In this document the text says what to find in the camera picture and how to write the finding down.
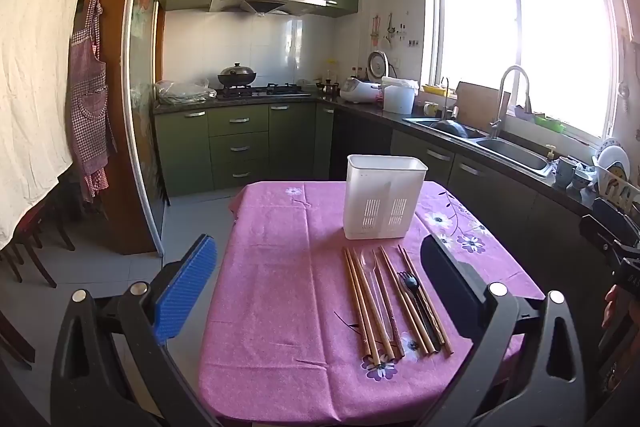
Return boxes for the black gas stove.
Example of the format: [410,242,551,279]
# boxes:
[216,83,312,100]

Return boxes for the white curtain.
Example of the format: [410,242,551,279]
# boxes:
[0,0,111,250]

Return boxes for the row of wooden chopsticks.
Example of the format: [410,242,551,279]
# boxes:
[342,245,454,367]

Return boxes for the red checked apron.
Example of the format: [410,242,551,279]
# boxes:
[67,0,119,204]

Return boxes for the grey cup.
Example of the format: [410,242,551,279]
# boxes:
[554,156,577,190]

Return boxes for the green drawer base cabinets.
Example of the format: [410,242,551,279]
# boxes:
[152,101,336,198]

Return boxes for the white patterned plate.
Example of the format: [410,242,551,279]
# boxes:
[596,144,632,182]

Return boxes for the black plastic fork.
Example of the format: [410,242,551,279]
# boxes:
[397,271,443,353]

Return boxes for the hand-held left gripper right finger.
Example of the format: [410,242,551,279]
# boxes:
[421,234,586,427]

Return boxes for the green sink base cabinets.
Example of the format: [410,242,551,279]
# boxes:
[330,107,596,293]

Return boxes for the white rice cooker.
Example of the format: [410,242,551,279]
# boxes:
[340,76,384,105]

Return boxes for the purple floral tablecloth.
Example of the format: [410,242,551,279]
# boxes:
[197,179,546,425]

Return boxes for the glass sliding door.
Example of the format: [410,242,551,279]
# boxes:
[121,0,171,258]

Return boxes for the round grey lid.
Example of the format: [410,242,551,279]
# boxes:
[367,51,391,80]

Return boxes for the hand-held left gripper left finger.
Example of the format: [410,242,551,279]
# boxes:
[50,234,221,427]

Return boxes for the clear plastic spoon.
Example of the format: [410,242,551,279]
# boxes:
[359,249,396,348]

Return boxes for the white dish rack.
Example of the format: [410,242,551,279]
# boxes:
[592,164,640,214]

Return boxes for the steel sink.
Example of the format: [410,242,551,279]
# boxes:
[402,116,553,178]

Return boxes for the patterned ceramic bowl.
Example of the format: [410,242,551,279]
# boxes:
[572,164,596,196]

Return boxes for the white plastic utensil holder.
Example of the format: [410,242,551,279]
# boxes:
[342,154,429,241]

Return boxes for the steel faucet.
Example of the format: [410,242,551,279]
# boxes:
[489,65,532,140]

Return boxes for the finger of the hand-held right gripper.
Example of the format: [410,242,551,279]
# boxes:
[594,198,640,239]
[580,216,640,264]

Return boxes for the clear plastic bag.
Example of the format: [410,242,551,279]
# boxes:
[155,78,211,106]

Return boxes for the black wok with lid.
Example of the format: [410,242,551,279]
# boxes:
[217,63,257,88]

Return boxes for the person's right hand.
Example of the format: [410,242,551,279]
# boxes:
[601,284,623,330]

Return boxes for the white plastic bucket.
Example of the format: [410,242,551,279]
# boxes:
[382,76,418,115]

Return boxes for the green basin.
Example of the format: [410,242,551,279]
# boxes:
[534,113,567,134]

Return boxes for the window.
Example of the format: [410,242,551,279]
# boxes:
[430,0,618,142]

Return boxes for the wooden cutting board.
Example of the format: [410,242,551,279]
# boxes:
[454,81,512,134]

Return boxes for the black pan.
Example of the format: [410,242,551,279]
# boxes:
[429,119,471,138]

